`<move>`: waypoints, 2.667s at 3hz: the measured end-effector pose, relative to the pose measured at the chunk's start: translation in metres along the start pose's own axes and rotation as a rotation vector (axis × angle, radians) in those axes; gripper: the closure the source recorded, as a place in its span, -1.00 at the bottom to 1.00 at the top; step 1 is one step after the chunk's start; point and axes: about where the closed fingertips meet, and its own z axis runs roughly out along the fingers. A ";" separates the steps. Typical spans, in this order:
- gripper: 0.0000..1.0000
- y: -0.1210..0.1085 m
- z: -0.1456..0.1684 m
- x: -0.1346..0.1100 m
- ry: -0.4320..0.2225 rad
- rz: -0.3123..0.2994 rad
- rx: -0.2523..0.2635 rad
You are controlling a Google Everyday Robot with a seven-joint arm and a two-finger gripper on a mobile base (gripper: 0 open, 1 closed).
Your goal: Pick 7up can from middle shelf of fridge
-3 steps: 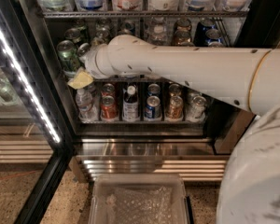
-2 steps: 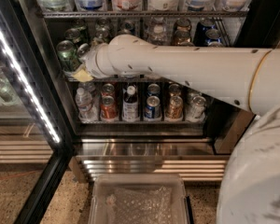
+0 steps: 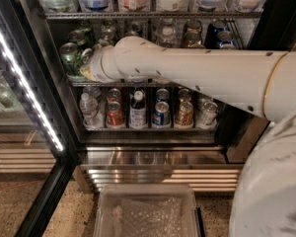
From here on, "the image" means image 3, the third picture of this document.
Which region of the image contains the top wire shelf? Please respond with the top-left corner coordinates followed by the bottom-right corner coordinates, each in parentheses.
top-left (41, 11), bottom-right (262, 20)

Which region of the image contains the water bottle middle back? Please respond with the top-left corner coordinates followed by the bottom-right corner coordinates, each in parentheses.
top-left (157, 18), bottom-right (176, 31)

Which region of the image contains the blue pepsi can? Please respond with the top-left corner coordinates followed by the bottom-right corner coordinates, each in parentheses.
top-left (215, 30), bottom-right (234, 47)
top-left (219, 43), bottom-right (237, 49)
top-left (204, 19), bottom-right (228, 49)

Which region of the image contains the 7up can second row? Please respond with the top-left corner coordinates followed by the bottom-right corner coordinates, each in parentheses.
top-left (99, 32), bottom-right (116, 45)

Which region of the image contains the green can second row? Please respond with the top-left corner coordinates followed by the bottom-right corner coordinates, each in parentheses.
top-left (68, 30), bottom-right (89, 49)

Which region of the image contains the blue can bottom back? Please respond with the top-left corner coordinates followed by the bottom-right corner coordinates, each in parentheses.
top-left (156, 88), bottom-right (170, 103)

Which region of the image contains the green can front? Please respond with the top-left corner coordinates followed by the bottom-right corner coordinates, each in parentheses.
top-left (59, 42), bottom-right (80, 76)

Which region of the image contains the dark juice bottle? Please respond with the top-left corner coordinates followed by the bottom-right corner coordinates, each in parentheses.
top-left (130, 90), bottom-right (147, 128)

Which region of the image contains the white 7up can front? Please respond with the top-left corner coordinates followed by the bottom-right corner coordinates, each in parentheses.
top-left (80, 48), bottom-right (94, 65)

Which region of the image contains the orange can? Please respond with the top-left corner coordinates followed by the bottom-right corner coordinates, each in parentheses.
top-left (107, 88), bottom-right (121, 103)
top-left (107, 102), bottom-right (124, 126)

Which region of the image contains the silver can bottom back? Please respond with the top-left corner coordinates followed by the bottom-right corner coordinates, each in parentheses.
top-left (197, 95), bottom-right (212, 105)

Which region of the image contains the clear plastic bin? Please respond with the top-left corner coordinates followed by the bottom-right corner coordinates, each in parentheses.
top-left (93, 184), bottom-right (201, 237)

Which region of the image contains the Red Bull can back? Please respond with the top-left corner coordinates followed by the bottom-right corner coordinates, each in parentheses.
top-left (128, 21), bottom-right (143, 37)

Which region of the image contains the water bottle middle front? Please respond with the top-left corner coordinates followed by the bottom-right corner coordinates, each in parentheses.
top-left (156, 27), bottom-right (177, 48)

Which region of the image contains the fridge glass door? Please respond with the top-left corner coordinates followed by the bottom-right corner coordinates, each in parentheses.
top-left (0, 0), bottom-right (77, 237)

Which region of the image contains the orange can bottom front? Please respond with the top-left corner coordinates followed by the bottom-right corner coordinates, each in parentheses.
top-left (107, 102), bottom-right (124, 126)

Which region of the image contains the blue Pepsi can back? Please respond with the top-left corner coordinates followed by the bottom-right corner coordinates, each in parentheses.
top-left (204, 19), bottom-right (228, 49)

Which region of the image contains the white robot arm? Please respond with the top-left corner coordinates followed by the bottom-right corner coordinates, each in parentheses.
top-left (87, 37), bottom-right (296, 237)

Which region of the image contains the blue Pepsi can front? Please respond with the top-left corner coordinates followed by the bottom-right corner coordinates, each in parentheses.
top-left (219, 43), bottom-right (237, 49)

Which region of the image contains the gold can bottom back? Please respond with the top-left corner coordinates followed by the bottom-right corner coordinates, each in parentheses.
top-left (179, 89), bottom-right (192, 103)

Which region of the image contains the silver can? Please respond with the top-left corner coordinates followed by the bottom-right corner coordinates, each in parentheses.
top-left (197, 95), bottom-right (212, 105)
top-left (197, 101), bottom-right (218, 127)

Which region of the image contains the water bottle bottom shelf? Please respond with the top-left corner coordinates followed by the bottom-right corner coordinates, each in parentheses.
top-left (80, 93), bottom-right (104, 129)

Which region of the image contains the blue can bottom front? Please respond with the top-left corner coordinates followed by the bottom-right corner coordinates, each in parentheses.
top-left (153, 102), bottom-right (170, 125)

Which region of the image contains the wire shelf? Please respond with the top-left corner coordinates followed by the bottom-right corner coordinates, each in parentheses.
top-left (64, 80), bottom-right (178, 87)
top-left (41, 11), bottom-right (262, 20)

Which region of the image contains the orange can bottom back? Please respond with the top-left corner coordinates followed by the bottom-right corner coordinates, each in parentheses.
top-left (107, 88), bottom-right (121, 103)

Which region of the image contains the fridge bottom metal grille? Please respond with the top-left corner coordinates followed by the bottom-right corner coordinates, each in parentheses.
top-left (73, 146), bottom-right (243, 194)

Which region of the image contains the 7up can back row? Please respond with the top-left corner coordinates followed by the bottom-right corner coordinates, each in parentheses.
top-left (102, 19), bottom-right (119, 34)

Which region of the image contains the middle wire shelf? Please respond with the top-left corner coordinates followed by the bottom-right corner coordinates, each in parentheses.
top-left (64, 80), bottom-right (178, 87)

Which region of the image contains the silver can bottom front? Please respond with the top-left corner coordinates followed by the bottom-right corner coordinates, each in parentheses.
top-left (197, 101), bottom-right (218, 127)

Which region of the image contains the gold can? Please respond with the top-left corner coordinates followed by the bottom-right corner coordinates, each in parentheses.
top-left (176, 102), bottom-right (193, 125)
top-left (184, 19), bottom-right (202, 33)
top-left (179, 89), bottom-right (192, 103)
top-left (182, 32), bottom-right (202, 48)
top-left (188, 44), bottom-right (205, 49)

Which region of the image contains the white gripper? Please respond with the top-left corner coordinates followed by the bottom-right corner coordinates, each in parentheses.
top-left (80, 43), bottom-right (113, 83)

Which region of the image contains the gold can bottom front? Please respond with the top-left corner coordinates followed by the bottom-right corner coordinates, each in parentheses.
top-left (176, 102), bottom-right (193, 125)

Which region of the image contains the green can back row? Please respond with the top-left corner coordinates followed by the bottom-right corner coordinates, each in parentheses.
top-left (76, 21), bottom-right (94, 40)

